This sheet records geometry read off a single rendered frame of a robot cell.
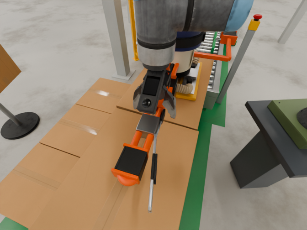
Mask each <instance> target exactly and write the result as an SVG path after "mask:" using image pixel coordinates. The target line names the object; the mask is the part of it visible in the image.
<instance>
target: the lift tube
mask: <svg viewBox="0 0 307 230"><path fill-rule="evenodd" d="M200 33H201V31H178V32H177V37H176V38H186V37H193V36H196V35H199V34H200ZM200 45H201V43H200V44H198V45H196V46H194V47H189V48H175V52H186V51H191V50H194V49H196V48H198V47H199V46H200Z"/></svg>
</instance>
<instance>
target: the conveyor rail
mask: <svg viewBox="0 0 307 230"><path fill-rule="evenodd" d="M218 45H219V46H218V51H217V55H223V46H224V44H220V40H219V44H218ZM221 68H222V61H219V60H216V65H215V69H214V75H213V76H214V77H213V84H212V90H216V91H219V85H220V77H221Z"/></svg>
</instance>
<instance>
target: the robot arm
mask: <svg viewBox="0 0 307 230"><path fill-rule="evenodd" d="M253 2H254V0H134V7H135V19H136V31H137V41H136V45H137V46H138V58H139V60H140V61H141V62H142V63H143V66H144V67H145V68H146V69H147V73H146V74H145V76H144V78H143V82H142V83H141V84H140V86H138V87H137V88H136V90H135V92H134V95H133V107H134V109H137V110H138V111H139V112H143V113H148V114H153V115H154V114H155V113H156V109H157V106H158V102H159V100H162V99H164V100H163V103H162V105H163V106H164V107H165V108H166V109H167V110H168V113H169V114H170V117H171V118H173V119H175V117H176V107H175V106H176V98H175V97H174V96H173V95H172V93H171V92H169V91H168V89H169V86H170V81H171V72H172V71H168V70H166V68H167V67H168V66H169V63H171V62H172V61H173V60H174V57H175V45H176V37H177V32H178V31H217V32H224V33H226V32H228V31H237V30H238V29H239V28H240V27H241V26H242V25H243V24H244V23H245V21H246V20H247V18H248V16H249V13H250V10H251V8H252V5H253ZM168 73H169V75H168ZM167 85H168V89H167V88H166V87H167ZM296 117H297V120H298V121H299V123H300V124H301V125H302V126H303V127H305V128H306V129H307V107H306V108H304V109H302V110H300V111H299V112H298V113H297V115H296Z"/></svg>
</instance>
